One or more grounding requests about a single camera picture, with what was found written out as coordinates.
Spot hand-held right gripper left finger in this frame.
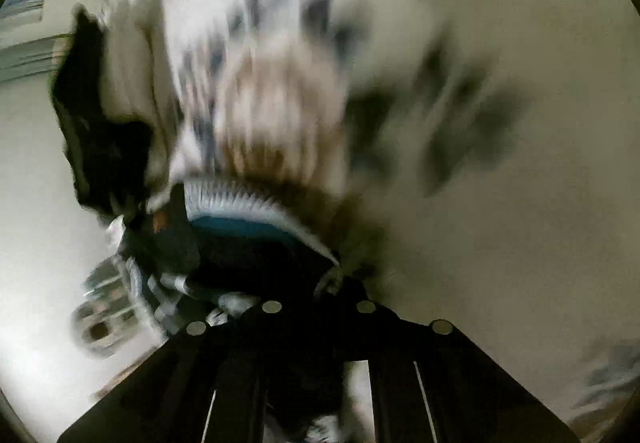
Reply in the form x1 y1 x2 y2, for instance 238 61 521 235
57 300 284 443

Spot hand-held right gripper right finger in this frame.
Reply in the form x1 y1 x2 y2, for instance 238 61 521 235
344 299 581 443

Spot black garment with patterned band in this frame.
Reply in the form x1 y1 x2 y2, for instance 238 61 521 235
112 173 383 443

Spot white fan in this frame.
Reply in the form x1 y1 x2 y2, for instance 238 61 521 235
71 258 146 360

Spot floral blanket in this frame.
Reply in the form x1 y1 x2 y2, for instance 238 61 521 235
100 0 640 429

